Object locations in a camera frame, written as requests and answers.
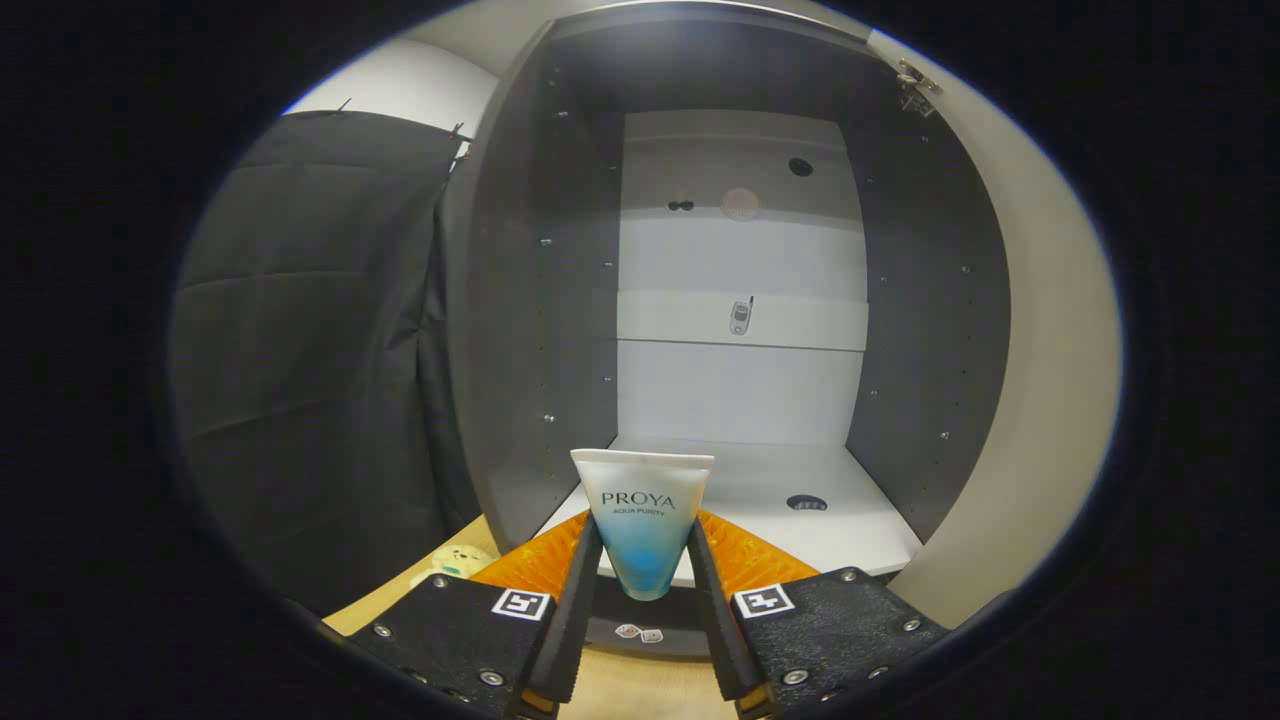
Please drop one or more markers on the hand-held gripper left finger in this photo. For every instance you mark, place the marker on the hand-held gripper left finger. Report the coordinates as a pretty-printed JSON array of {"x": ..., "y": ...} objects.
[{"x": 575, "y": 620}]

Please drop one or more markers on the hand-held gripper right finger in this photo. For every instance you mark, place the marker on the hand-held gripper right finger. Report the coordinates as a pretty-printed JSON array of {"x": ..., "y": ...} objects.
[{"x": 715, "y": 620}]

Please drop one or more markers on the white blue cosmetic tube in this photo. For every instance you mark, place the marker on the white blue cosmetic tube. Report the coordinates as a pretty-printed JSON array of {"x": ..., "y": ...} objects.
[{"x": 645, "y": 540}]

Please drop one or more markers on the yellow plush toy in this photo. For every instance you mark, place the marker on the yellow plush toy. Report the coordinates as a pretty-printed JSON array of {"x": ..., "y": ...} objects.
[{"x": 455, "y": 562}]

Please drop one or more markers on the dark grey cabinet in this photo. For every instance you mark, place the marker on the dark grey cabinet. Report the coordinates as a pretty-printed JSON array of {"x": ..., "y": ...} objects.
[{"x": 540, "y": 300}]

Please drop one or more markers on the black backdrop cloth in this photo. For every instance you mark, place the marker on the black backdrop cloth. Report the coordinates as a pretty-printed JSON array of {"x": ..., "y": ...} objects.
[{"x": 300, "y": 350}]

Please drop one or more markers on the metal door hinge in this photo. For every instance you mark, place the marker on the metal door hinge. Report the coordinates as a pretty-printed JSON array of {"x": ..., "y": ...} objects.
[{"x": 915, "y": 82}]

